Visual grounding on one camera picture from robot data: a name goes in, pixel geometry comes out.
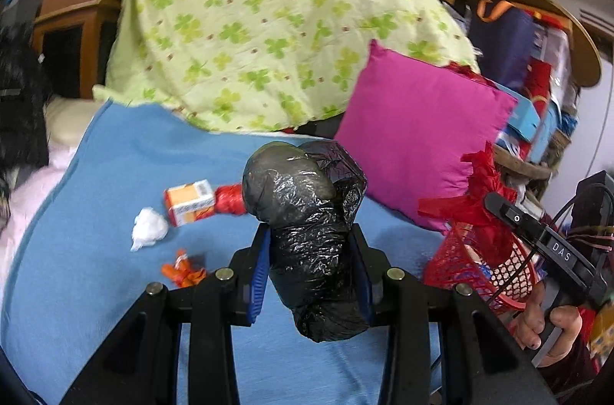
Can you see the black plastic bag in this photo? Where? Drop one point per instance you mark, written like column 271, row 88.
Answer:
column 307, row 242

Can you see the white tissue wad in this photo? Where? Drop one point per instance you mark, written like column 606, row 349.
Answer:
column 148, row 227

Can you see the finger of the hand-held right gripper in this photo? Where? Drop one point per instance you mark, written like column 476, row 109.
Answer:
column 523, row 223

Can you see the red mesh basket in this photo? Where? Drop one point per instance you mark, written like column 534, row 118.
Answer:
column 443, row 270

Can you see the torn red plastic bag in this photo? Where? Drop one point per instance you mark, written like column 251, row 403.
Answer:
column 479, row 199

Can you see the person's right forearm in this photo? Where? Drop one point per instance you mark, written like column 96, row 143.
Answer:
column 575, row 369

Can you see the light blue cardboard box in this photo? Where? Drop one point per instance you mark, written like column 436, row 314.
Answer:
column 525, row 115

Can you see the orange cardboard box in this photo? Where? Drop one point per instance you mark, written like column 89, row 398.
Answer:
column 189, row 201

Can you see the orange plastic wad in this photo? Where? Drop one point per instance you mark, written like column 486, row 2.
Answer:
column 184, row 274

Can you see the person's right hand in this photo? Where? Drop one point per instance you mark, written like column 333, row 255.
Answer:
column 567, row 321

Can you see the cream cushion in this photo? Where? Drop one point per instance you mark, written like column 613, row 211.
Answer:
column 67, row 120

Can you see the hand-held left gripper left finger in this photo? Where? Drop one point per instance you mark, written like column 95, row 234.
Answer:
column 256, row 285

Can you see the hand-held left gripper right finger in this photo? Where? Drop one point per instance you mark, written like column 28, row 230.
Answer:
column 365, row 292

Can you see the black jacket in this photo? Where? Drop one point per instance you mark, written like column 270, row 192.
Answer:
column 19, row 112

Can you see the blue blanket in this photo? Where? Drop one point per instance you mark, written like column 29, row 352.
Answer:
column 96, row 290

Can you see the green clover print blanket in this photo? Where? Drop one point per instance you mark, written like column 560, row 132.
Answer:
column 264, row 16

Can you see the pink pillow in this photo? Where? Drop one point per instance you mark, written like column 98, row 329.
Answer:
column 422, row 122

